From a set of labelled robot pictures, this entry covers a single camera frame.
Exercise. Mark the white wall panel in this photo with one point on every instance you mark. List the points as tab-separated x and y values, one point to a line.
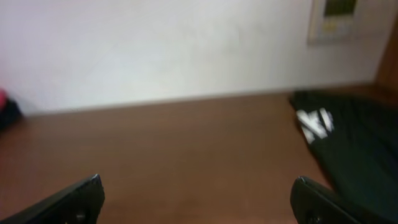
331	20

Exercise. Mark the dark green t-shirt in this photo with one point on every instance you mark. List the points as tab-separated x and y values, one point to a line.
354	140

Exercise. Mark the red folded shirt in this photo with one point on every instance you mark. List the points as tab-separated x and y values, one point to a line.
3	99

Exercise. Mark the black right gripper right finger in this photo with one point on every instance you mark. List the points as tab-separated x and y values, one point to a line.
312	203

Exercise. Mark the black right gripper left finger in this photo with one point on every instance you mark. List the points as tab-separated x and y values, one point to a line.
78	203

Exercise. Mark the navy folded shirt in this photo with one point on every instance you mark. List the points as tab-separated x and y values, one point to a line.
10	114

